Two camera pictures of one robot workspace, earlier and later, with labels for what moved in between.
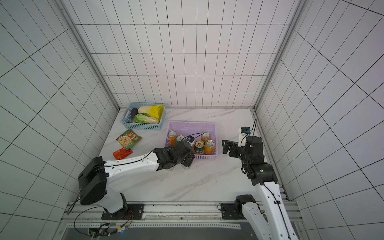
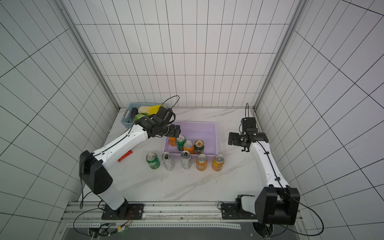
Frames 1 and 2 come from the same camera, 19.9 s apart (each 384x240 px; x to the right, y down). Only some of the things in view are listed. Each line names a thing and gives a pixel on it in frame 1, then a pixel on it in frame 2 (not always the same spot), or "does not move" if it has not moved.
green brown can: [199, 147] does not move
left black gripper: [189, 159] → [172, 128]
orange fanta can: [172, 135] does not move
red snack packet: [122, 153] does not move
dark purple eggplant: [134, 111] does not move
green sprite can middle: [180, 138] does not move
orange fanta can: [205, 136] → [201, 162]
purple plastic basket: [188, 128] does not move
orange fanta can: [209, 147] → [218, 162]
